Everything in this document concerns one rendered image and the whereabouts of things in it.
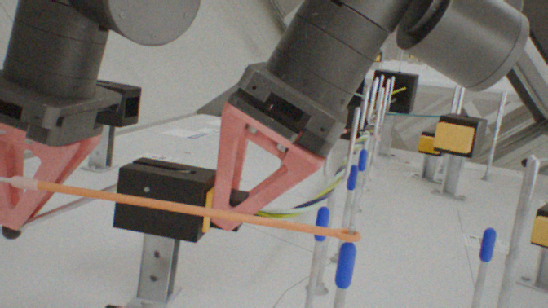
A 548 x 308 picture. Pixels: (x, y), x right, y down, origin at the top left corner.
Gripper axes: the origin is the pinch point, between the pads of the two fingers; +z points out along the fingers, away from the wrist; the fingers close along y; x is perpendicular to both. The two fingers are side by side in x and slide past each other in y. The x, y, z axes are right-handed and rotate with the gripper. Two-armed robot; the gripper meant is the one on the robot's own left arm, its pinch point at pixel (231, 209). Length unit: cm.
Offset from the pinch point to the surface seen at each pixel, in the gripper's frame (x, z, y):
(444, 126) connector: -16, -10, 47
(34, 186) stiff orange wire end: 7.8, 0.0, -13.6
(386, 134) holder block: -14, -3, 77
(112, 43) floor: 103, 49, 298
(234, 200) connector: 0.0, -1.0, -1.6
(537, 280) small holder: -25.7, -3.8, 18.2
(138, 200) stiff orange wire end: 3.4, -2.0, -13.3
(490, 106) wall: -156, -30, 731
